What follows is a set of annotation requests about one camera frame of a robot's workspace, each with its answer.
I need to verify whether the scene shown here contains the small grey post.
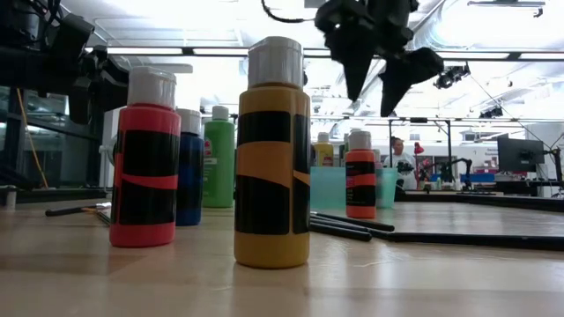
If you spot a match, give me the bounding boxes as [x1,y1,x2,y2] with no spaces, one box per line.
[3,184,19,210]

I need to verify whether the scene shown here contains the long black paintbrush orange bristles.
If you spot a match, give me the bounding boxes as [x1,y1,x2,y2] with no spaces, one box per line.
[386,231,564,253]

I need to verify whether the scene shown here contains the small red paint bottle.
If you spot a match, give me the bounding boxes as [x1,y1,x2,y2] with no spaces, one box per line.
[108,65,182,249]

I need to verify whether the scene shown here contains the person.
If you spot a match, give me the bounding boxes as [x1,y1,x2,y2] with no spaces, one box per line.
[382,136,418,191]

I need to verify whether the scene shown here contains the large green paint bottle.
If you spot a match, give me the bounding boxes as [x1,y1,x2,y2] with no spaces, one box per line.
[337,128,350,168]
[202,105,236,210]

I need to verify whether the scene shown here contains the black computer monitor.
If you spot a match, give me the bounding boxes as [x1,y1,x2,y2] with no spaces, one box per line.
[497,136,545,173]

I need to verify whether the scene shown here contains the small orange paint bottle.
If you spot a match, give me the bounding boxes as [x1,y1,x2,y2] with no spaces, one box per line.
[345,129,377,220]

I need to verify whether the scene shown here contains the yellow extension cable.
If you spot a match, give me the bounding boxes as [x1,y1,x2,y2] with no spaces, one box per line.
[15,86,49,189]

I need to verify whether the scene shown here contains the translucent green plastic tray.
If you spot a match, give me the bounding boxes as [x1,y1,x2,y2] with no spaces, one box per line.
[309,166,400,210]

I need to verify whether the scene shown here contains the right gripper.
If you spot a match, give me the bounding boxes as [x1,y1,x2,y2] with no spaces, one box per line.
[314,0,446,118]

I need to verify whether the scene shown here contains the thin black paintbrush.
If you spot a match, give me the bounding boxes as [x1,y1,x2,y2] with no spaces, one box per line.
[44,202,113,218]

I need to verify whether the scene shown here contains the small yellow paint bottle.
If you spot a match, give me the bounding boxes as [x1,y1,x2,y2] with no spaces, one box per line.
[233,35,312,270]

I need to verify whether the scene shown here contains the overhead light bar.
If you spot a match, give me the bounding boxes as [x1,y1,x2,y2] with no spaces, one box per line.
[83,46,564,62]

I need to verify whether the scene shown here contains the white cylindrical spotlight lamp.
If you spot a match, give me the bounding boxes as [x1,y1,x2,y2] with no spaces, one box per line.
[98,144,117,168]

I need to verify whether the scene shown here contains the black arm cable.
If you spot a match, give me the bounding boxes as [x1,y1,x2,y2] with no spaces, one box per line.
[260,0,316,24]

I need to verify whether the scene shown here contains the small blue paint bottle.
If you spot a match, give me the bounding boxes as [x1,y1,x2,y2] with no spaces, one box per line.
[174,107,205,227]

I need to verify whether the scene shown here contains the black background workstation frame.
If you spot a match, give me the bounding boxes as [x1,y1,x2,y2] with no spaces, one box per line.
[387,116,453,181]

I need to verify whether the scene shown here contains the large yellow paint bottle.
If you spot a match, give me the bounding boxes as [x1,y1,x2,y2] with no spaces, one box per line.
[313,131,335,168]

